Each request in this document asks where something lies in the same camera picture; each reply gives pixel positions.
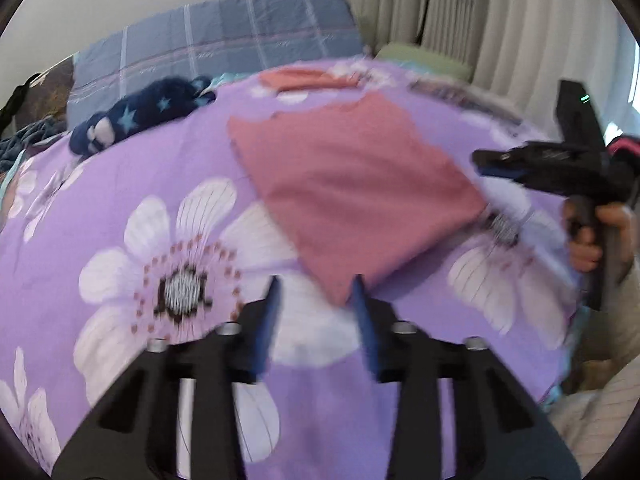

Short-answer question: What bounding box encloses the blue plaid pillow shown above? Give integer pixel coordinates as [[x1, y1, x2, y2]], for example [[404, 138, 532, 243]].
[[66, 0, 365, 126]]

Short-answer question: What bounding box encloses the teal crumpled cloth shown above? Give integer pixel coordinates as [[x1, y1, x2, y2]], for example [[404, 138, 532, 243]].
[[0, 119, 70, 177]]

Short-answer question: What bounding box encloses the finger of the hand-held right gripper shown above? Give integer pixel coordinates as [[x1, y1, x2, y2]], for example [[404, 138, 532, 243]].
[[482, 166, 543, 188], [472, 146, 538, 170]]

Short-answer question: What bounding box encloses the person's right hand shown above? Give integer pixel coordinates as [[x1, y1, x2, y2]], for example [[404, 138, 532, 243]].
[[562, 199, 637, 274]]

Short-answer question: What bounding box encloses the beige curtain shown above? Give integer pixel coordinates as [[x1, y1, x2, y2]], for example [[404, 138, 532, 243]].
[[361, 0, 640, 133]]

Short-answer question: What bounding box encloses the dark patterned pillow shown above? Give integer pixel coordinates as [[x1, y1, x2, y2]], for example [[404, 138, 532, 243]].
[[20, 57, 77, 122]]

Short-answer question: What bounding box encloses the green pillow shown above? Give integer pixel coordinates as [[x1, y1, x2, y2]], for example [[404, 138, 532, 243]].
[[375, 42, 473, 81]]

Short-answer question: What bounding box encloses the person's right forearm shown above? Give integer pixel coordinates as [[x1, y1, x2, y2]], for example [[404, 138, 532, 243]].
[[575, 240, 640, 363]]

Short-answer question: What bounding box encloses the purple floral blanket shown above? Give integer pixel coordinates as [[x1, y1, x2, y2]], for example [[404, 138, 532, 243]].
[[0, 57, 583, 476]]

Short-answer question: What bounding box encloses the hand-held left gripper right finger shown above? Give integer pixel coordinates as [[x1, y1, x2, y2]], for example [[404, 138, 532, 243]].
[[351, 275, 583, 480]]

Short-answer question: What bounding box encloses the orange folded garment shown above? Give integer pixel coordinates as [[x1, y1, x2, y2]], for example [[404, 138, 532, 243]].
[[259, 66, 362, 94]]

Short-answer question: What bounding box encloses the pink shirt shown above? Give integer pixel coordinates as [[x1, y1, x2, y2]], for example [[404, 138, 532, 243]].
[[227, 92, 490, 307]]

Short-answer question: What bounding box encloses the person's beige striped clothing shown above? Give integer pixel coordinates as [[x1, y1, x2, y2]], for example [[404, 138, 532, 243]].
[[544, 355, 640, 467]]

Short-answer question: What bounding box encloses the navy star-print garment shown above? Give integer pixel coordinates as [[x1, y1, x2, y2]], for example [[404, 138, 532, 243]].
[[68, 75, 217, 157]]

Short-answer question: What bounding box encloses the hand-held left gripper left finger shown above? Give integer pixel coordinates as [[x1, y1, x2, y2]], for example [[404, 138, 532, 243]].
[[52, 275, 283, 480]]

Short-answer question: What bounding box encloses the black bag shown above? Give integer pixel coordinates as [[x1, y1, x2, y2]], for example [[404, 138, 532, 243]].
[[0, 72, 42, 128]]

